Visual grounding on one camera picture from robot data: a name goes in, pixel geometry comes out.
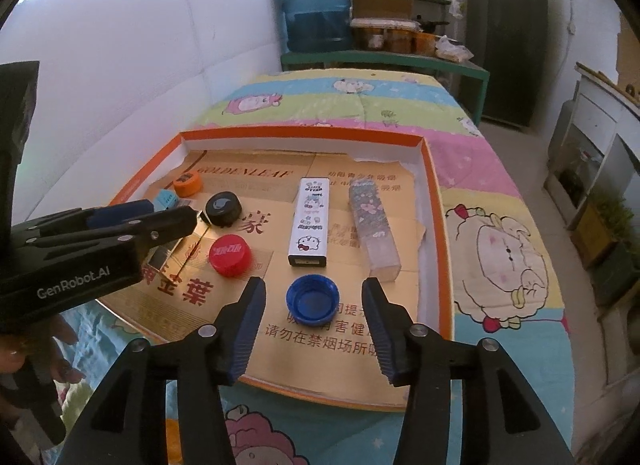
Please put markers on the small orange bottle cap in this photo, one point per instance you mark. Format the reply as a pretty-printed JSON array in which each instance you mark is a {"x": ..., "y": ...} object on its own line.
[{"x": 187, "y": 184}]

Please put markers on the blue bottle cap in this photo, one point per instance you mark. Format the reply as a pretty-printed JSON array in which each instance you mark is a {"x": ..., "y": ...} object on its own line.
[{"x": 312, "y": 302}]

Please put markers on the person's left hand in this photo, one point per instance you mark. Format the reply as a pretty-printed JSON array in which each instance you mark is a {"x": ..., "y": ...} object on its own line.
[{"x": 66, "y": 332}]

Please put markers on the white cabinet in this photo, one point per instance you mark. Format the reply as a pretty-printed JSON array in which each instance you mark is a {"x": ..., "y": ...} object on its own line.
[{"x": 610, "y": 110}]

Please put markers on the gold and brown box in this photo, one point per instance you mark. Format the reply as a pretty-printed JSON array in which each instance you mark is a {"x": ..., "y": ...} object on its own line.
[{"x": 162, "y": 259}]

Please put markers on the orange food container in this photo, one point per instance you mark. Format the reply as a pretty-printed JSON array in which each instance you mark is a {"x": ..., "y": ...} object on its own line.
[{"x": 426, "y": 44}]

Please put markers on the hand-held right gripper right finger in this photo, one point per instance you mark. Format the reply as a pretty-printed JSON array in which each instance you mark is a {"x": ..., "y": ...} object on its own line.
[{"x": 380, "y": 332}]

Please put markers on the crate with green plants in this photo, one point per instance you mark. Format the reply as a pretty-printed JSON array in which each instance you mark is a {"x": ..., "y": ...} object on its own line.
[{"x": 612, "y": 240}]

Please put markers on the red bottle cap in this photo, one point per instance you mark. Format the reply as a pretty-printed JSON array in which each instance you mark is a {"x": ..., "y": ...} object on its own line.
[{"x": 231, "y": 255}]

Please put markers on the brown cardboard box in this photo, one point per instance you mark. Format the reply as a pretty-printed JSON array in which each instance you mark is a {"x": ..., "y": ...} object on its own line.
[{"x": 382, "y": 7}]

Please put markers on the orange-rimmed shallow cardboard box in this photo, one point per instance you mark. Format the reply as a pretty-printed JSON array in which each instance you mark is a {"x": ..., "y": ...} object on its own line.
[{"x": 300, "y": 144}]

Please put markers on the crumpled plastic bag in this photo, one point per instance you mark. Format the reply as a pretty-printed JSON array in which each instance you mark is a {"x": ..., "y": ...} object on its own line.
[{"x": 452, "y": 50}]

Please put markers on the teal rectangular box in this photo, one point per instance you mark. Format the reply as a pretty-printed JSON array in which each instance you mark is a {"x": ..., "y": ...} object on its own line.
[{"x": 165, "y": 200}]

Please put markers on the blue water jug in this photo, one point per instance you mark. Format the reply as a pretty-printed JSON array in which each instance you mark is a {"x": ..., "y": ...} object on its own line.
[{"x": 312, "y": 5}]

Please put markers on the clear plastic floral box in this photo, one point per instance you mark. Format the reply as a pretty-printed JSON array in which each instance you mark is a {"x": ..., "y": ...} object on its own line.
[{"x": 372, "y": 230}]

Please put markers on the black bottle cap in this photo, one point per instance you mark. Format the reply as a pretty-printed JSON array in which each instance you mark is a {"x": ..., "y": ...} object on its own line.
[{"x": 222, "y": 208}]

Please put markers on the dark grey refrigerator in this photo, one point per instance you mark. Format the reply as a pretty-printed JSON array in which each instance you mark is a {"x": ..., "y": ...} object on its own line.
[{"x": 505, "y": 35}]

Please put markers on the clear food container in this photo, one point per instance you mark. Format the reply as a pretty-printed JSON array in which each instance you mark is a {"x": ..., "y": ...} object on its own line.
[{"x": 382, "y": 35}]

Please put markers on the white cartoon-print box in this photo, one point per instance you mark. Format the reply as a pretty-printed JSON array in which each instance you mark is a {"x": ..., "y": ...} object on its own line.
[{"x": 310, "y": 220}]

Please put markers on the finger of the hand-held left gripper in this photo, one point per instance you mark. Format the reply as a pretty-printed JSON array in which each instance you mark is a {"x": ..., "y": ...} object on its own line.
[
  {"x": 120, "y": 212},
  {"x": 170, "y": 226}
]

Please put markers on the printed cardboard liner sheet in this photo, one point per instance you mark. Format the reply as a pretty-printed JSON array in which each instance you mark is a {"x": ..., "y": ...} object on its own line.
[{"x": 310, "y": 370}]

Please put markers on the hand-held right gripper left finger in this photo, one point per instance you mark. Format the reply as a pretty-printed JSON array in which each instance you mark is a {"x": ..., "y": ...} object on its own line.
[{"x": 247, "y": 330}]

